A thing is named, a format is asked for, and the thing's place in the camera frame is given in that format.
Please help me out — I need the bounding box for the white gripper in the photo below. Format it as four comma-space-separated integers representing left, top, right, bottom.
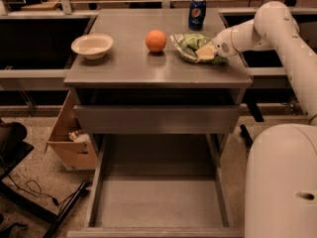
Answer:
195, 28, 238, 60

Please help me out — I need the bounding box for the green jalapeno chip bag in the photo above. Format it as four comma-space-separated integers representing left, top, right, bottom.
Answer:
169, 34, 227, 64

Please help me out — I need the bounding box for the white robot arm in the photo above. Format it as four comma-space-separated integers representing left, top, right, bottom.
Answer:
208, 1, 317, 238

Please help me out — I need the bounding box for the grey drawer cabinet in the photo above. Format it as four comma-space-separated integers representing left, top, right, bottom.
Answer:
64, 9, 252, 161

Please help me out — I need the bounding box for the closed grey top drawer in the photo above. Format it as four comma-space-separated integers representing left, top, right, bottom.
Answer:
74, 105, 239, 134

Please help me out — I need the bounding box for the open grey middle drawer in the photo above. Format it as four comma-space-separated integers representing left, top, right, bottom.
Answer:
67, 134, 244, 238

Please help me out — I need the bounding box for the blue pepsi can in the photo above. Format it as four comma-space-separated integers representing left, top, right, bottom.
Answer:
188, 0, 206, 31

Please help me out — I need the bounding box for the orange fruit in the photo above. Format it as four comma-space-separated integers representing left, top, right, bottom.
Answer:
146, 30, 166, 53

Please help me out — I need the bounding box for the black chair base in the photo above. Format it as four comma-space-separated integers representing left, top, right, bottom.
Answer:
240, 124, 254, 148

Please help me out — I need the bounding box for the white paper bowl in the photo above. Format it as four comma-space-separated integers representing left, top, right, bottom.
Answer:
71, 33, 113, 60

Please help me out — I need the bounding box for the cardboard box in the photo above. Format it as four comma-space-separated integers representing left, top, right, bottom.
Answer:
48, 93, 97, 171

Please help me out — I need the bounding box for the black stand leg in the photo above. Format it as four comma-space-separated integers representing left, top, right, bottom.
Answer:
43, 181, 92, 238

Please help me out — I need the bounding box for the black office chair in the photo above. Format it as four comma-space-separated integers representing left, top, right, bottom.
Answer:
0, 117, 58, 238

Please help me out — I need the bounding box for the black cable on floor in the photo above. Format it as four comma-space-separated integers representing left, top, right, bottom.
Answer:
6, 174, 78, 208

